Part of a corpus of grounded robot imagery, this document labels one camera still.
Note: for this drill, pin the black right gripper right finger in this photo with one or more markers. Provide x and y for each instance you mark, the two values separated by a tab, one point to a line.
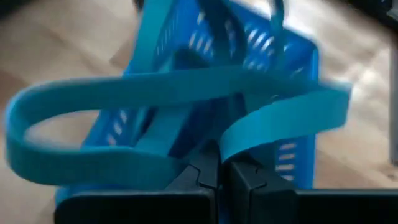
280	208

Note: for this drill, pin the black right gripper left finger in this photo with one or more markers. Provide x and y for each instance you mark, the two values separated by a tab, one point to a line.
140	208

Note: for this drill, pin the blue rubber band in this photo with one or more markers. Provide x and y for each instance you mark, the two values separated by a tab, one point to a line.
93	90
149	37
276	31

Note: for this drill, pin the blue plastic basket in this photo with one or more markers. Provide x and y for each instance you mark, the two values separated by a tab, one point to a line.
306	168

